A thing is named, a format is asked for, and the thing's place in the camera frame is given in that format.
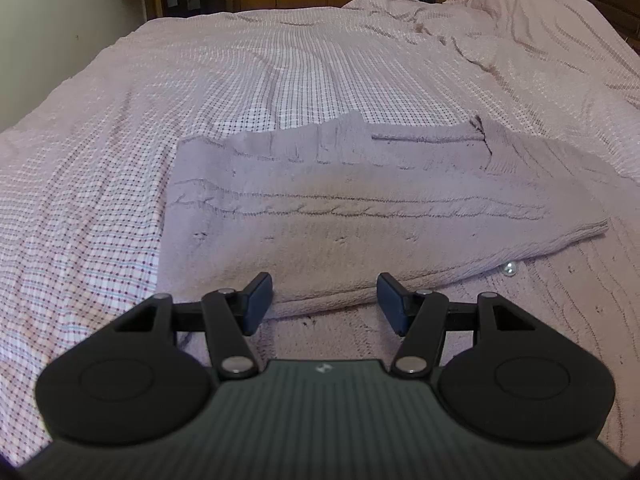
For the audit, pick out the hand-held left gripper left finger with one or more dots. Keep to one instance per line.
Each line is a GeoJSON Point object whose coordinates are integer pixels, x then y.
{"type": "Point", "coordinates": [258, 305]}

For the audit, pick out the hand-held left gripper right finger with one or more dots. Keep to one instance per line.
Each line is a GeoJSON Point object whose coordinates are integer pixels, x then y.
{"type": "Point", "coordinates": [391, 306]}

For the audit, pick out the pink knit sweater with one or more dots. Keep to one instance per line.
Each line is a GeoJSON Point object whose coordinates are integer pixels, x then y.
{"type": "Point", "coordinates": [350, 220]}

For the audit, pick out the bed with checked sheet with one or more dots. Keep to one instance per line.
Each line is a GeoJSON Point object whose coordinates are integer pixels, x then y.
{"type": "Point", "coordinates": [150, 110]}

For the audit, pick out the pink quilted blanket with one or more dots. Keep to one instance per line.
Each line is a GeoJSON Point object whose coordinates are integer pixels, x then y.
{"type": "Point", "coordinates": [525, 45]}

